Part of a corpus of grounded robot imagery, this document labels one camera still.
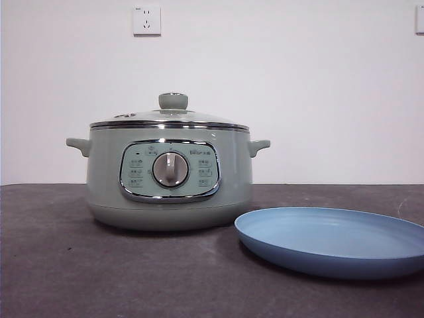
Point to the sage green electric steamer pot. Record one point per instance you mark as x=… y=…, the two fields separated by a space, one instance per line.
x=99 y=172

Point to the blue round plate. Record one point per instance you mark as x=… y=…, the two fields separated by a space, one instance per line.
x=318 y=261

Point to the white wall switch plate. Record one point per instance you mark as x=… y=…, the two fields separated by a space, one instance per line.
x=420 y=20

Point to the white wall power socket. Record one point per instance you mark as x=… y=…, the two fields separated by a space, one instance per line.
x=147 y=20

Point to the glass lid with green knob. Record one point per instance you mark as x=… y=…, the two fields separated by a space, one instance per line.
x=173 y=101

